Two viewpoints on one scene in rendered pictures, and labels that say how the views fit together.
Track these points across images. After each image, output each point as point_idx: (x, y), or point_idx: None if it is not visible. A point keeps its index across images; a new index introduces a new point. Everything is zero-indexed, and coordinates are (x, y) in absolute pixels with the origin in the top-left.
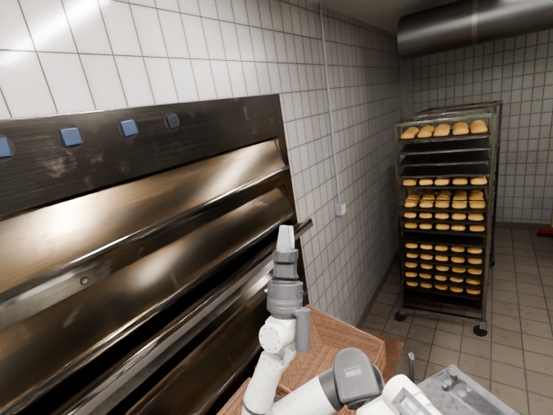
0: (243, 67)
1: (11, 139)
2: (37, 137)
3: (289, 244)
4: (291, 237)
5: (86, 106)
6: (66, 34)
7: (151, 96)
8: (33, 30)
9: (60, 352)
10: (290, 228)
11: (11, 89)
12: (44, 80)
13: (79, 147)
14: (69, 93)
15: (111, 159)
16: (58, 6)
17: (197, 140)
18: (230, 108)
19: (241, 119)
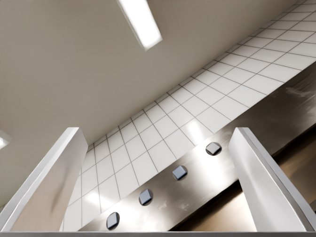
0: (262, 74)
1: (119, 212)
2: (130, 205)
3: (19, 189)
4: (258, 171)
5: (153, 173)
6: (142, 146)
7: (191, 143)
8: (130, 154)
9: None
10: (238, 139)
11: (121, 185)
12: (133, 172)
13: (151, 202)
14: (144, 171)
15: (172, 201)
16: (138, 139)
17: None
18: (270, 103)
19: (294, 100)
